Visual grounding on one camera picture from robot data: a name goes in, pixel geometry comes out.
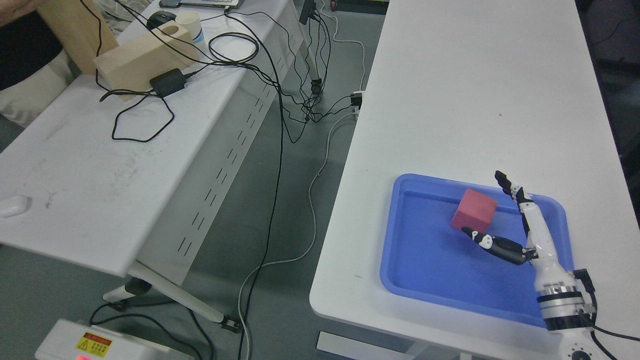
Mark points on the pink cube block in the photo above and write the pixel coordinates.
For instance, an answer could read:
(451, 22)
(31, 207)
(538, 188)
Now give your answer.
(475, 210)

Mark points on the wooden block box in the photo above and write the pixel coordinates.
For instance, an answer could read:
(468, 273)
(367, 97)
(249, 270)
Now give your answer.
(132, 65)

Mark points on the white box device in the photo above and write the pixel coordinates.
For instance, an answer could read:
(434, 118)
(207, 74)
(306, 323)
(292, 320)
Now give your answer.
(68, 340)

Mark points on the blue tray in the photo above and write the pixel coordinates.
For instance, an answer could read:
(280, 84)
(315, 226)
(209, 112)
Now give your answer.
(425, 258)

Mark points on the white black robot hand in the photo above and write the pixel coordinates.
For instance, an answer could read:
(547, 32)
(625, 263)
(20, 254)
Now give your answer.
(540, 251)

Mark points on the black power adapter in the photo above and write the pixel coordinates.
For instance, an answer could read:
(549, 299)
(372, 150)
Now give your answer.
(168, 83)

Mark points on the white folding desk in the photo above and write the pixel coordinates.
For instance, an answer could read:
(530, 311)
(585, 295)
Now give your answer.
(137, 198)

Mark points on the white standing table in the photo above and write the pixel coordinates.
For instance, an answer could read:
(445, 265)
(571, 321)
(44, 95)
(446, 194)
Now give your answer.
(457, 90)

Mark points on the paper cup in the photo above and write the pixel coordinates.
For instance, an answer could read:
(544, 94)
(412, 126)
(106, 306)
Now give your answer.
(191, 21)

